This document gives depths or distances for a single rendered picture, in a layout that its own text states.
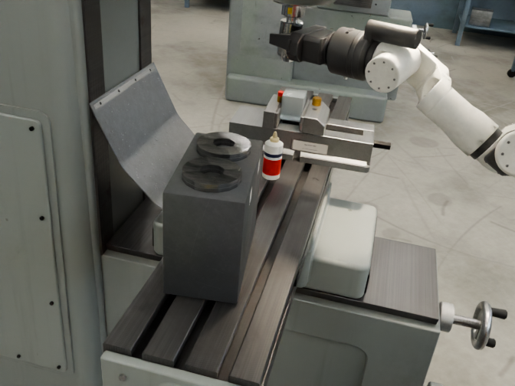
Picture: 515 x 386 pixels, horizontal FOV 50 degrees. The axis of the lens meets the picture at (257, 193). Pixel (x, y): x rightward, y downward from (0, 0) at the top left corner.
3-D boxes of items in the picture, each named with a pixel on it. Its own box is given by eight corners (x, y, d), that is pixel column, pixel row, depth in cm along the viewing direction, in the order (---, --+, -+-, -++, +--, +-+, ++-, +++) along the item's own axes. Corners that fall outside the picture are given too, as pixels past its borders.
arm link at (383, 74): (365, 69, 110) (419, 83, 104) (338, 87, 103) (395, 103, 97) (371, 11, 103) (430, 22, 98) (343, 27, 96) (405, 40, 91)
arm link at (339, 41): (322, 14, 112) (375, 25, 106) (316, 61, 117) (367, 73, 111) (287, 23, 103) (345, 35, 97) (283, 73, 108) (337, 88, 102)
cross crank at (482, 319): (490, 331, 139) (504, 294, 133) (496, 365, 129) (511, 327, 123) (425, 316, 142) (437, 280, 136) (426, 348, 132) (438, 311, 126)
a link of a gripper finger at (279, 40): (271, 30, 110) (298, 35, 107) (270, 46, 112) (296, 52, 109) (267, 31, 109) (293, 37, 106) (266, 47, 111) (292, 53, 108)
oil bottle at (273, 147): (281, 174, 126) (286, 129, 121) (277, 181, 123) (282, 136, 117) (264, 171, 127) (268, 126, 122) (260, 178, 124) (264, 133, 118)
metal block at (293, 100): (304, 113, 137) (307, 90, 134) (300, 122, 132) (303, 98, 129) (283, 110, 138) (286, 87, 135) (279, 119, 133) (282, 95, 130)
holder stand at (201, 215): (255, 229, 106) (264, 132, 96) (237, 305, 87) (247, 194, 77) (193, 220, 107) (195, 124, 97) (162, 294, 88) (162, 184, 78)
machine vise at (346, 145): (371, 148, 143) (378, 108, 137) (369, 173, 130) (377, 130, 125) (239, 126, 148) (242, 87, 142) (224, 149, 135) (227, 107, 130)
